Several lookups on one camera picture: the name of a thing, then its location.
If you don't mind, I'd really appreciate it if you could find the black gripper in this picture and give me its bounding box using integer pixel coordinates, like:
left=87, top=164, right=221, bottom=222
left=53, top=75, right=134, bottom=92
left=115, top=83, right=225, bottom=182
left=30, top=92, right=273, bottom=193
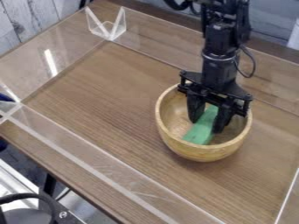
left=178, top=51, right=253, bottom=134

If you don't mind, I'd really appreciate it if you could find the green rectangular block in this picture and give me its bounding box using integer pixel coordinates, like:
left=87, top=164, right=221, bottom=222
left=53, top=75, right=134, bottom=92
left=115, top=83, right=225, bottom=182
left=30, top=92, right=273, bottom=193
left=182, top=105, right=220, bottom=145

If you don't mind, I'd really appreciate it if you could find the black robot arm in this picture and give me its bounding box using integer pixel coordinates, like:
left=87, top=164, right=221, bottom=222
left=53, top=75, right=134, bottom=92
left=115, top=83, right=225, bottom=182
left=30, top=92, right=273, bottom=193
left=165, top=0, right=253, bottom=133

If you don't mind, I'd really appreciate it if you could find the brown wooden bowl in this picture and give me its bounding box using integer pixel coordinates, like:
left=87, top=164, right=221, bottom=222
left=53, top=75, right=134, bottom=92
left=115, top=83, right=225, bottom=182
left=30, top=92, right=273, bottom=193
left=156, top=84, right=253, bottom=162

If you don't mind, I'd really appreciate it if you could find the black metal table leg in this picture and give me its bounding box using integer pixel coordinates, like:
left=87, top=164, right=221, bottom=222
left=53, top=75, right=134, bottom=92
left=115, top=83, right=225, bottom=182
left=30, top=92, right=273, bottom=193
left=43, top=174, right=58, bottom=197

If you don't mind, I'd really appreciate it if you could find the blue object at edge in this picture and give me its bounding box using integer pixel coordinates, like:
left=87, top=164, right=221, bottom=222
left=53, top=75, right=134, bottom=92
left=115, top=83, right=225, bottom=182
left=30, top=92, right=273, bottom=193
left=0, top=93, right=15, bottom=102

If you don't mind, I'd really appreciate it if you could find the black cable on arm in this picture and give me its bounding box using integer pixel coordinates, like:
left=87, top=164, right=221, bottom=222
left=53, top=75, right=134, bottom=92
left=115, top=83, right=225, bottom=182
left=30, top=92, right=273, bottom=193
left=233, top=45, right=258, bottom=79

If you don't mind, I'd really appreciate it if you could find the clear acrylic corner bracket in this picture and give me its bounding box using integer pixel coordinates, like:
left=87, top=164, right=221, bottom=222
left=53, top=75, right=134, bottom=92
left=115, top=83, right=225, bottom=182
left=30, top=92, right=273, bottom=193
left=85, top=7, right=127, bottom=41

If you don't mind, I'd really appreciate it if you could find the clear acrylic tray wall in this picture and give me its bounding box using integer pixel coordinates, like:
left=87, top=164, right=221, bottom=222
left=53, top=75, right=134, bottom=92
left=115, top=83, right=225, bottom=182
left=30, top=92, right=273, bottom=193
left=0, top=0, right=299, bottom=224

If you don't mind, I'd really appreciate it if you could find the metal bracket with screw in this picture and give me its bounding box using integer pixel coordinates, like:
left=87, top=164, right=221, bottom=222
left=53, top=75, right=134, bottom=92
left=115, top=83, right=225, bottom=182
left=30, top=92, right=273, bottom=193
left=49, top=199, right=87, bottom=224

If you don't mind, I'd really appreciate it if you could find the black cable loop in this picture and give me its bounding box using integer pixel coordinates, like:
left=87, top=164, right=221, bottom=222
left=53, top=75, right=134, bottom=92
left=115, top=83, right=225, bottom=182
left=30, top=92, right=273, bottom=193
left=0, top=192, right=57, bottom=224

